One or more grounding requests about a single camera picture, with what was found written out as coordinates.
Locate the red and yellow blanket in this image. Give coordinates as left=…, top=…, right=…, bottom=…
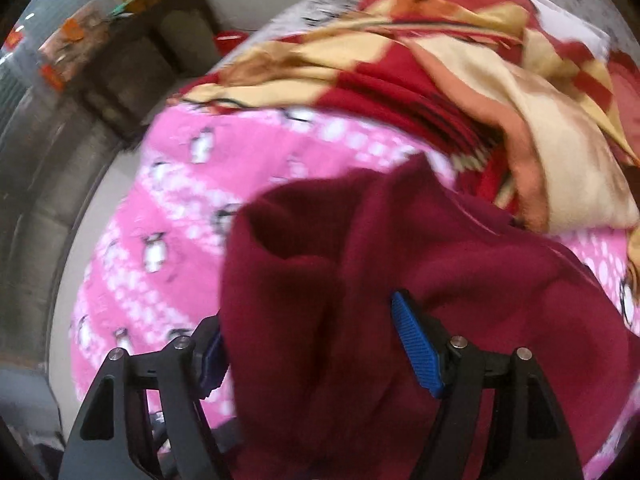
left=179, top=0, right=639, bottom=233

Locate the dark red sweater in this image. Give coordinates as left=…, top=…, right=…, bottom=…
left=219, top=155, right=639, bottom=479

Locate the pink penguin bed sheet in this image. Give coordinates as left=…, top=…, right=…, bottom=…
left=67, top=102, right=640, bottom=480

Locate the dark wooden side table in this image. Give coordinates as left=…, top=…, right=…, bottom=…
left=65, top=0, right=221, bottom=144

